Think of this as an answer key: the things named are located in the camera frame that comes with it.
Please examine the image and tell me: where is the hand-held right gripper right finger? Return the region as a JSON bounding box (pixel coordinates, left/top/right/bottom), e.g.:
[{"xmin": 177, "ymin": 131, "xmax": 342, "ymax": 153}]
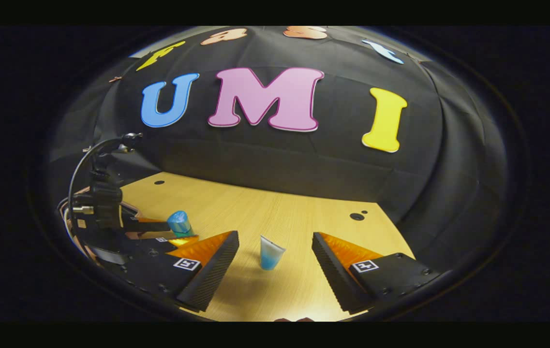
[{"xmin": 312, "ymin": 232, "xmax": 443, "ymax": 314}]

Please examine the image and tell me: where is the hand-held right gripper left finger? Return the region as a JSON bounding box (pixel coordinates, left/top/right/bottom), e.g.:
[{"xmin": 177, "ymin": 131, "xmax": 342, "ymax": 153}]
[{"xmin": 119, "ymin": 231, "xmax": 240, "ymax": 312}]

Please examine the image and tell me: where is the blue skin care bottle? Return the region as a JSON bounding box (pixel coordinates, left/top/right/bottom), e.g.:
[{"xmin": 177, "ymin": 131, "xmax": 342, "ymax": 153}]
[{"xmin": 167, "ymin": 210, "xmax": 194, "ymax": 238}]

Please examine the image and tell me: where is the blue white skin care tube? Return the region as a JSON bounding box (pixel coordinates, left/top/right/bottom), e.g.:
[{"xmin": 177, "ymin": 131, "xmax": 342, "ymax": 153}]
[{"xmin": 260, "ymin": 235, "xmax": 286, "ymax": 271}]

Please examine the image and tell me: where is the black backdrop cloth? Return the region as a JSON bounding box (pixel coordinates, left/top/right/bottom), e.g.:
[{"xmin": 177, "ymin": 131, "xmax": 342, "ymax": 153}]
[{"xmin": 47, "ymin": 27, "xmax": 510, "ymax": 232}]

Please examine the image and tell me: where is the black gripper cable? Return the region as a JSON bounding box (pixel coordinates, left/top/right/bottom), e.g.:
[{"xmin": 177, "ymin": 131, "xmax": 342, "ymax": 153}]
[{"xmin": 68, "ymin": 132, "xmax": 143, "ymax": 213}]

